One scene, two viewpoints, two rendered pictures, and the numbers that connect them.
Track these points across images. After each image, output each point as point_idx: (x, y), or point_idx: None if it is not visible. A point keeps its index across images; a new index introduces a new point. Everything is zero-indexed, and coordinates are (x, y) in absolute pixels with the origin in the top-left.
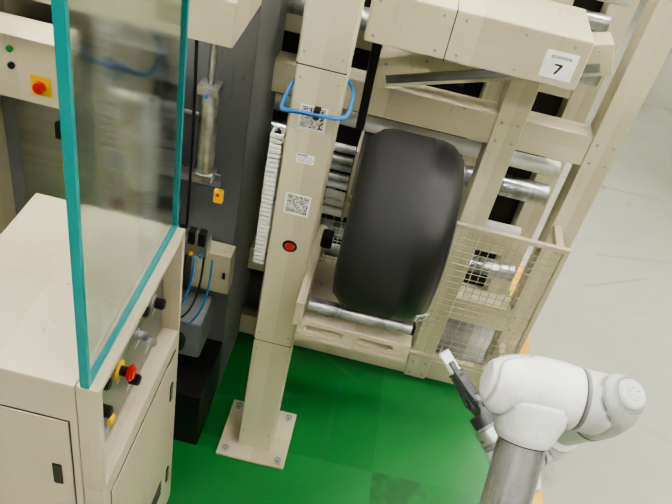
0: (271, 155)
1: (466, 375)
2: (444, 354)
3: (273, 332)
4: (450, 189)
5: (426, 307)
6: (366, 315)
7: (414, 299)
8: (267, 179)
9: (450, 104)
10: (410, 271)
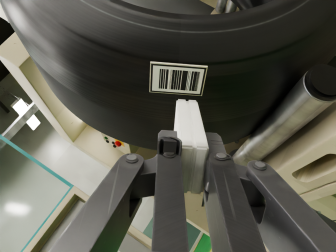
0: None
1: (108, 176)
2: (174, 128)
3: (325, 206)
4: None
5: (133, 60)
6: (259, 130)
7: (80, 82)
8: None
9: None
10: (35, 60)
